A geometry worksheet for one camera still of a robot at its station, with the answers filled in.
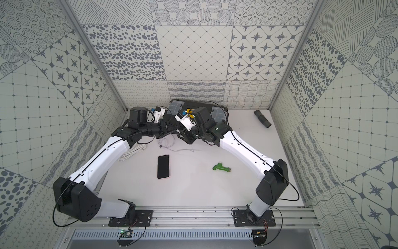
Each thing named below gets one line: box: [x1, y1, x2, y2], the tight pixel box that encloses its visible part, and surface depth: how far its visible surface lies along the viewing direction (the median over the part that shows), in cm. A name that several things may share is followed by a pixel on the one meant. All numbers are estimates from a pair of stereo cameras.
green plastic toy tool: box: [212, 162, 232, 173], surface depth 92 cm
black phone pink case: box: [157, 154, 170, 179], surface depth 92 cm
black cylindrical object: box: [253, 109, 272, 129], surface depth 116 cm
